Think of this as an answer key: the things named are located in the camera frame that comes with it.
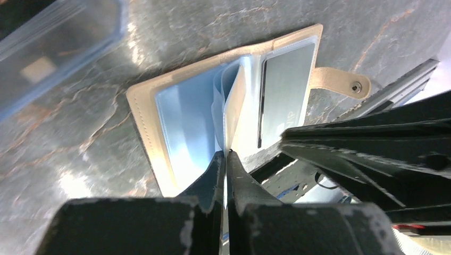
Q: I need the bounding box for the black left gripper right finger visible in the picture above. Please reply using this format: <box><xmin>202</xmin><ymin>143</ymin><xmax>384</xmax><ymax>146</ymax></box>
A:
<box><xmin>226</xmin><ymin>151</ymin><xmax>402</xmax><ymax>254</ymax></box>

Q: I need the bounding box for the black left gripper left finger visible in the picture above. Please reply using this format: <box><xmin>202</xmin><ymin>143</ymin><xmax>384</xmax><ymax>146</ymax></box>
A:
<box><xmin>36</xmin><ymin>151</ymin><xmax>226</xmax><ymax>254</ymax></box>

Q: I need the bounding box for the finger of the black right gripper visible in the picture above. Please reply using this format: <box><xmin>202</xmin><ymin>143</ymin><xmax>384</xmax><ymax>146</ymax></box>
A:
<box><xmin>280</xmin><ymin>119</ymin><xmax>450</xmax><ymax>210</ymax></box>

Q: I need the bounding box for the gold credit card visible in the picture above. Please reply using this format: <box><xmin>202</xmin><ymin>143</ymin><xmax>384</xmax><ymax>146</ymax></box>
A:
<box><xmin>223</xmin><ymin>65</ymin><xmax>246</xmax><ymax>154</ymax></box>

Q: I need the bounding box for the tan leather card holder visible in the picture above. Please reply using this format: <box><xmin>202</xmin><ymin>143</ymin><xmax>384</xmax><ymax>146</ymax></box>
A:
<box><xmin>127</xmin><ymin>24</ymin><xmax>371</xmax><ymax>197</ymax></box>

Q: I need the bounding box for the black VIP card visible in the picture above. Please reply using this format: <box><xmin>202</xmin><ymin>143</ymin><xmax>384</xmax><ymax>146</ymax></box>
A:
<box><xmin>257</xmin><ymin>42</ymin><xmax>315</xmax><ymax>148</ymax></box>

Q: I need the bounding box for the clear acrylic card box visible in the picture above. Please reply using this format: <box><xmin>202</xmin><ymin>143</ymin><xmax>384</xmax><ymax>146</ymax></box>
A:
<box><xmin>1</xmin><ymin>1</ymin><xmax>128</xmax><ymax>119</ymax></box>

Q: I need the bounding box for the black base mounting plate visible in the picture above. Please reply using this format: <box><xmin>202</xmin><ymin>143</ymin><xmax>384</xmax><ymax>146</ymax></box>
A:
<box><xmin>252</xmin><ymin>153</ymin><xmax>349</xmax><ymax>205</ymax></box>

